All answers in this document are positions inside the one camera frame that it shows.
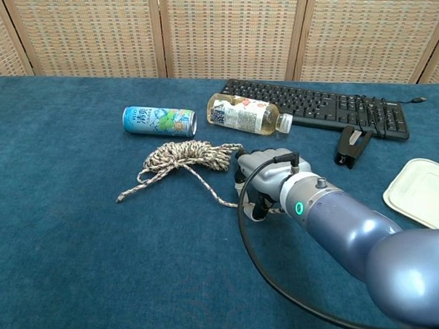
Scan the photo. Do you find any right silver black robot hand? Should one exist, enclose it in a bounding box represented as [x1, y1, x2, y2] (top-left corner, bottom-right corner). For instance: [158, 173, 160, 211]
[232, 146, 314, 225]

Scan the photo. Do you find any beige braided rope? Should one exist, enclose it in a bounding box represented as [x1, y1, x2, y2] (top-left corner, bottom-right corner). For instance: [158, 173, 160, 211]
[115, 137, 288, 215]

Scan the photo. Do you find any tea bottle with white cap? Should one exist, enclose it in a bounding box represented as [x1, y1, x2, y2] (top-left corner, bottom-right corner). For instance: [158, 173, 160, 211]
[205, 92, 295, 138]

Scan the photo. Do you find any black computer keyboard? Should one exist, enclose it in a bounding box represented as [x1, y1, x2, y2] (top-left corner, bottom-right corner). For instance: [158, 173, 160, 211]
[218, 78, 412, 141]

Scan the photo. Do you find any black stapler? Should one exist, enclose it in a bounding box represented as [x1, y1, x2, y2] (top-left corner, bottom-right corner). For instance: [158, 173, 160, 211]
[333, 124, 374, 171]

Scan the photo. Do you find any blue drink can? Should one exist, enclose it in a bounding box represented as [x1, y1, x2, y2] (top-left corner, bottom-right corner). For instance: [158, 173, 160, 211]
[121, 105, 198, 140]

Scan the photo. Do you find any white plastic container lid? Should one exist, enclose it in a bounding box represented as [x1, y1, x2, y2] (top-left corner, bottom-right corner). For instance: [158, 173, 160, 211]
[381, 156, 439, 230]

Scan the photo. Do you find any blue table mat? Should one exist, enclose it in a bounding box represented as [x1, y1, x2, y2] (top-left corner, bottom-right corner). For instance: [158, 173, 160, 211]
[0, 64, 439, 329]

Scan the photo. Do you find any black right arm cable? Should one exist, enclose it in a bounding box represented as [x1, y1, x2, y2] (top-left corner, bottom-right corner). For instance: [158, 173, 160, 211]
[233, 148, 439, 329]

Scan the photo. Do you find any black keyboard usb cable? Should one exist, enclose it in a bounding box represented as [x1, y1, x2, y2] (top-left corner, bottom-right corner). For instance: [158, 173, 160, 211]
[351, 92, 428, 141]

